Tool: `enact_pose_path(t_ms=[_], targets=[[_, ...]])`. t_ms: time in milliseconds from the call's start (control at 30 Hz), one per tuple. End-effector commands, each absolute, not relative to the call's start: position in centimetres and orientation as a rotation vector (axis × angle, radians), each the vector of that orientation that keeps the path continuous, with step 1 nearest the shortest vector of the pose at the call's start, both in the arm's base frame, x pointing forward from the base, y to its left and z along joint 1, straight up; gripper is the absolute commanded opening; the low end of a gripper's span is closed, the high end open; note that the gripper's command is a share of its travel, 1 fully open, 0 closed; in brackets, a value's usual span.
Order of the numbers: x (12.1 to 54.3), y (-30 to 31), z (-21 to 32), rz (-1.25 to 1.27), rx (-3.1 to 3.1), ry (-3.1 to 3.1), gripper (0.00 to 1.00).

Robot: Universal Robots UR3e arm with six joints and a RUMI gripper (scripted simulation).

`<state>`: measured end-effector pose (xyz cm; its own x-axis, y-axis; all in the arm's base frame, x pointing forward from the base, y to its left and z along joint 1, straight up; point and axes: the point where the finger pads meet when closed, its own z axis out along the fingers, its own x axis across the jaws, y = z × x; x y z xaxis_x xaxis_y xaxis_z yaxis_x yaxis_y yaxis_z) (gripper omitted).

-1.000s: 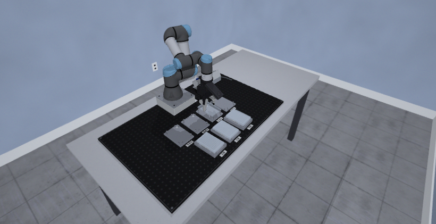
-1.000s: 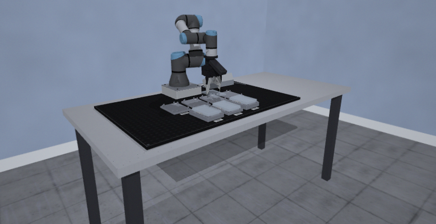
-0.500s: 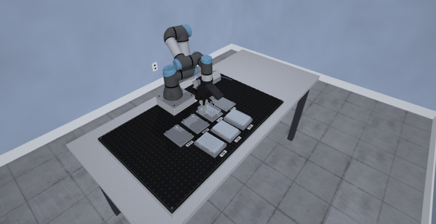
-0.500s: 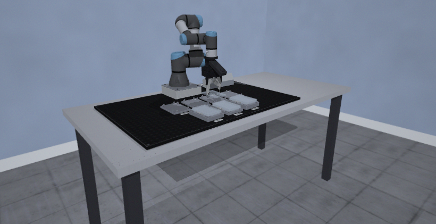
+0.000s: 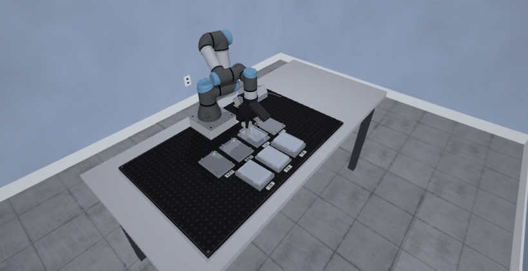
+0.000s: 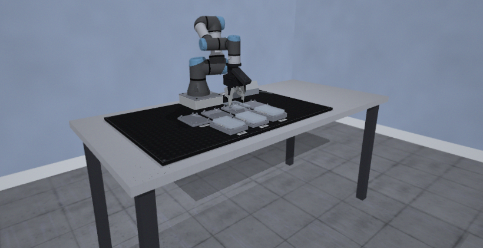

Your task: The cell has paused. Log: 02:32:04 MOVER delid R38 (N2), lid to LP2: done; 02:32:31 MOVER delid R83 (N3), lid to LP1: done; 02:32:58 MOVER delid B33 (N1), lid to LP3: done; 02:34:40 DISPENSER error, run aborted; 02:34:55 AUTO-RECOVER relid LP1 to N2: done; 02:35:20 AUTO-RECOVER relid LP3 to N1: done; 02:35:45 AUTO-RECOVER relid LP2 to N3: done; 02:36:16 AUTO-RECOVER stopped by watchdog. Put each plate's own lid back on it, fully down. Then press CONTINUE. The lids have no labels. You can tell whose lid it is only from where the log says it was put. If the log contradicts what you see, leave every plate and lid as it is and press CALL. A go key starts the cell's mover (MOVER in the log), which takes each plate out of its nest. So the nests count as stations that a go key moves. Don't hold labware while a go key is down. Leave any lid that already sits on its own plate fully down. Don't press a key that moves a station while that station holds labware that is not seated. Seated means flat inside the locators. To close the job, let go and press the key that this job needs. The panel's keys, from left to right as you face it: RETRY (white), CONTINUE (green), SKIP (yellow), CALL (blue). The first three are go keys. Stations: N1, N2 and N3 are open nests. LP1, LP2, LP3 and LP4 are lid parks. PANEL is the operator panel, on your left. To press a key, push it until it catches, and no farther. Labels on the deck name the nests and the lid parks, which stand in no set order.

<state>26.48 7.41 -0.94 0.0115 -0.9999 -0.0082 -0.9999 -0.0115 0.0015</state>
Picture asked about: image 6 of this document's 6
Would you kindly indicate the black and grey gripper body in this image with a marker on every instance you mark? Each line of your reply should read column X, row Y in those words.
column 230, row 76

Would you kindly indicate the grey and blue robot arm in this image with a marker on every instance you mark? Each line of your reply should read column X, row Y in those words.
column 209, row 30

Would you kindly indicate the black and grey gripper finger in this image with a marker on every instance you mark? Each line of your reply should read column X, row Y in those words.
column 229, row 93
column 241, row 92

